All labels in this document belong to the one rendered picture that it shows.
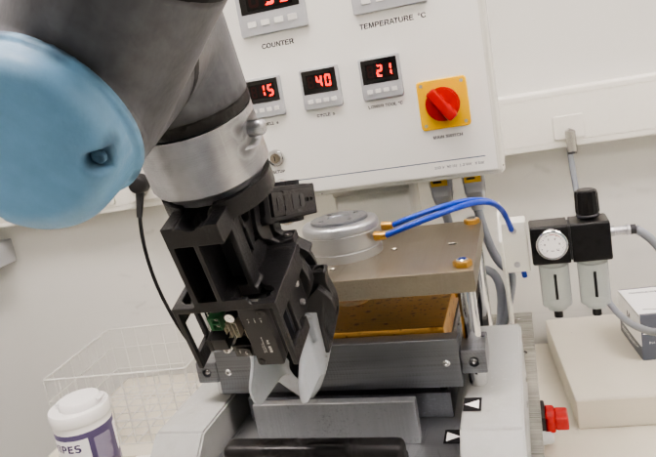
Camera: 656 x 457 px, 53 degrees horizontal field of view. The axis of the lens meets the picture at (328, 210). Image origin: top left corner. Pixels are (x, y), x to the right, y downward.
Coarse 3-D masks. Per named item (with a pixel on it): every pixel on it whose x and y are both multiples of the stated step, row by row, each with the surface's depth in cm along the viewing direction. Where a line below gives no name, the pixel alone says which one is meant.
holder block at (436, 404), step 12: (276, 396) 64; (288, 396) 63; (324, 396) 62; (336, 396) 62; (348, 396) 61; (360, 396) 61; (372, 396) 61; (384, 396) 60; (420, 396) 60; (432, 396) 59; (444, 396) 59; (456, 396) 62; (252, 408) 65; (420, 408) 60; (432, 408) 59; (444, 408) 59
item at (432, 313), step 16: (352, 304) 66; (368, 304) 66; (384, 304) 65; (400, 304) 65; (416, 304) 64; (432, 304) 63; (448, 304) 62; (352, 320) 62; (368, 320) 62; (384, 320) 61; (400, 320) 60; (416, 320) 60; (432, 320) 59; (448, 320) 61; (336, 336) 60; (352, 336) 60; (368, 336) 59
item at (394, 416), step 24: (264, 408) 59; (288, 408) 58; (312, 408) 58; (336, 408) 57; (360, 408) 57; (384, 408) 56; (408, 408) 55; (456, 408) 61; (240, 432) 63; (264, 432) 60; (288, 432) 59; (312, 432) 58; (336, 432) 58; (360, 432) 57; (384, 432) 57; (408, 432) 56; (432, 432) 57; (432, 456) 54; (456, 456) 53
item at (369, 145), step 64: (320, 0) 74; (384, 0) 72; (448, 0) 71; (256, 64) 78; (320, 64) 76; (384, 64) 74; (448, 64) 72; (320, 128) 78; (384, 128) 76; (448, 128) 74; (320, 192) 80; (384, 192) 81; (448, 192) 79; (512, 320) 77
